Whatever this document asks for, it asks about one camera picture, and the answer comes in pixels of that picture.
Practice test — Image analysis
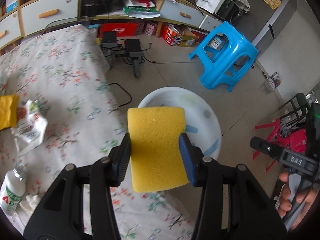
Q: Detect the yellow sponge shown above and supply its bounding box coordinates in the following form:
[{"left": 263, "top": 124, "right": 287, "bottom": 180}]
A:
[{"left": 127, "top": 106, "right": 188, "bottom": 193}]

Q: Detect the white floral wrapper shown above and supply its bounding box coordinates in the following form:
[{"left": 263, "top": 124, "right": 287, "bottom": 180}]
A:
[{"left": 11, "top": 100, "right": 48, "bottom": 157}]

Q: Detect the yellow snack bag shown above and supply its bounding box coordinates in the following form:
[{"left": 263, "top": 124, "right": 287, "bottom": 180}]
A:
[{"left": 0, "top": 94, "right": 20, "bottom": 130}]

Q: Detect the right hand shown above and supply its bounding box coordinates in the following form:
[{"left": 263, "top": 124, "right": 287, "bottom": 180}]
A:
[{"left": 278, "top": 172, "right": 319, "bottom": 230}]

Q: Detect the red plastic chair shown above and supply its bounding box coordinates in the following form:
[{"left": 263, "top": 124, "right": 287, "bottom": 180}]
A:
[{"left": 252, "top": 118, "right": 308, "bottom": 173}]

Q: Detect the floral tablecloth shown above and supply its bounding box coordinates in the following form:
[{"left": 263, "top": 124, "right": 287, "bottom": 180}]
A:
[{"left": 1, "top": 25, "right": 194, "bottom": 239}]

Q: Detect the blue plastic stool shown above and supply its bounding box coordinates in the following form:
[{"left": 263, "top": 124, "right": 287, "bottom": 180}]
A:
[{"left": 188, "top": 22, "right": 258, "bottom": 92}]

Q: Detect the black device on floor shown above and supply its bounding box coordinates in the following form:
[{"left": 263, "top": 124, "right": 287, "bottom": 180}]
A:
[{"left": 115, "top": 38, "right": 156, "bottom": 77}]

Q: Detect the white green AD bottle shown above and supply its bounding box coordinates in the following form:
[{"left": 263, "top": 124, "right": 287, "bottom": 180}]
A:
[{"left": 1, "top": 166, "right": 27, "bottom": 216}]

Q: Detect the colourful snack carton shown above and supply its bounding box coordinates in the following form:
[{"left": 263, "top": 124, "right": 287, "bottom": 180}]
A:
[{"left": 160, "top": 23, "right": 198, "bottom": 47}]

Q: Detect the red cardboard box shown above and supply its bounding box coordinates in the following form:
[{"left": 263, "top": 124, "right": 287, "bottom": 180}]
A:
[{"left": 99, "top": 22, "right": 138, "bottom": 38}]

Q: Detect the black microwave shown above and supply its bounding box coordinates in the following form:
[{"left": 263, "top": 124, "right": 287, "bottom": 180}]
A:
[{"left": 215, "top": 0, "right": 245, "bottom": 25}]

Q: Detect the grey refrigerator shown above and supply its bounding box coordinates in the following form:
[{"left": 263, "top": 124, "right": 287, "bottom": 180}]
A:
[{"left": 235, "top": 0, "right": 297, "bottom": 55}]

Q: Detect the white wooden cabinet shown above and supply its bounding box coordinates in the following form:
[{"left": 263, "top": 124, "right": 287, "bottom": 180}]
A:
[{"left": 1, "top": 0, "right": 222, "bottom": 48}]

